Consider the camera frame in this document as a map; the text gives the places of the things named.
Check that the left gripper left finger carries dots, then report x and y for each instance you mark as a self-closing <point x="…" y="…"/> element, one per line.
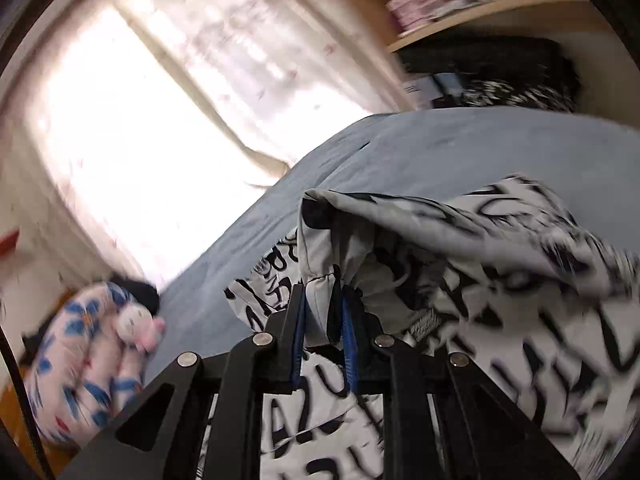
<point x="202" y="417"/>

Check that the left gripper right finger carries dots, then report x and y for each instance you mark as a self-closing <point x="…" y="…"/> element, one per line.
<point x="443" y="417"/>

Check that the white black graffiti print jacket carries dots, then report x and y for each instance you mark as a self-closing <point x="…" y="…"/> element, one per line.
<point x="504" y="274"/>

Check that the black white patterned clothes pile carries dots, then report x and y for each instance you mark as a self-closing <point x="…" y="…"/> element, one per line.
<point x="498" y="70"/>

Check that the hello kitty plush toy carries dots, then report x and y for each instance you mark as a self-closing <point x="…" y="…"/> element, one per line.
<point x="137" y="327"/>

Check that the black knit garment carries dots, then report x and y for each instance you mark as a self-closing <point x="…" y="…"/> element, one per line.
<point x="143" y="292"/>

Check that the grey-blue fleece bed blanket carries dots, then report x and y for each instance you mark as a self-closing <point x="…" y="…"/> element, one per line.
<point x="591" y="163"/>

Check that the left floral sheer curtain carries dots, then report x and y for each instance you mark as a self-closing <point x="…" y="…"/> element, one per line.
<point x="66" y="121"/>

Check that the floral sheer curtain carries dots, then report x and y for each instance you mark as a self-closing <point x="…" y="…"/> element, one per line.
<point x="276" y="77"/>
<point x="66" y="121"/>

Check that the white cardboard box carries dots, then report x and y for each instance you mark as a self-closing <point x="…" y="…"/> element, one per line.
<point x="434" y="91"/>

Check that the right floral sheer curtain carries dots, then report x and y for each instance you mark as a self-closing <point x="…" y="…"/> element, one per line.
<point x="276" y="77"/>

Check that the pink mini drawer box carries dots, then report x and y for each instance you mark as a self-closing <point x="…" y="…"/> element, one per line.
<point x="411" y="13"/>

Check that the red wall shelf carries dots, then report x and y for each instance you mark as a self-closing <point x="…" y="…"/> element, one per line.
<point x="8" y="243"/>

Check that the wooden wall shelf unit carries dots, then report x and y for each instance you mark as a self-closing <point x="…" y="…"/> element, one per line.
<point x="560" y="22"/>

